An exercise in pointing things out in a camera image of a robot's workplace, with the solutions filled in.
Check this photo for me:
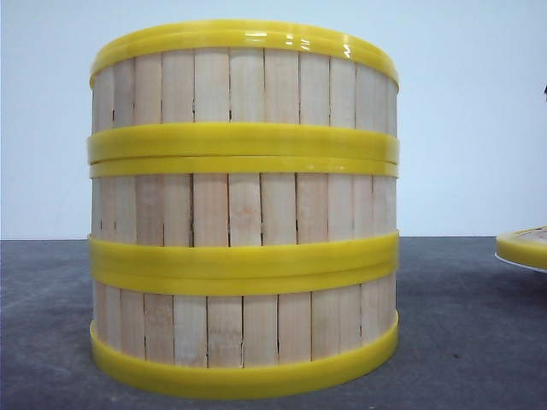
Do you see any yellow-rimmed steamer lid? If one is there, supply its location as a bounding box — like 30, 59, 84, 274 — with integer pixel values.
496, 226, 547, 272

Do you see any front bamboo steamer basket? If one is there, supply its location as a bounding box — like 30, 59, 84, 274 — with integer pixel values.
89, 231, 398, 400

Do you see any white plate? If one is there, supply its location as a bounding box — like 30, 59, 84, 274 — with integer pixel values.
494, 253, 547, 274

